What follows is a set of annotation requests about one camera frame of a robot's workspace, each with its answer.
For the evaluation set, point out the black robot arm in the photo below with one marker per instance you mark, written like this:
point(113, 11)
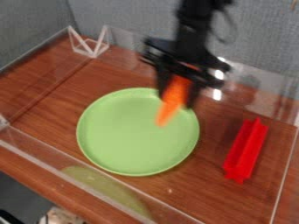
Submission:
point(196, 12)

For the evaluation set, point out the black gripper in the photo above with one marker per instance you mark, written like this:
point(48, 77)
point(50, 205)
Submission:
point(184, 56)

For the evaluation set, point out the orange toy carrot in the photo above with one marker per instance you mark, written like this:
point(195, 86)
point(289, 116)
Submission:
point(173, 99)

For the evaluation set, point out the red plastic block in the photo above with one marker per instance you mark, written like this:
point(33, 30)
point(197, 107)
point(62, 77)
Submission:
point(244, 150)

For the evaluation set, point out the green round plate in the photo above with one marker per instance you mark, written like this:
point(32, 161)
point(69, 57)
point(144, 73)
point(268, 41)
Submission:
point(121, 141)

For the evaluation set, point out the clear acrylic corner bracket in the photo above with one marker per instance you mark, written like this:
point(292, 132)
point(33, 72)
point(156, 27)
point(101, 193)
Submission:
point(85, 46)

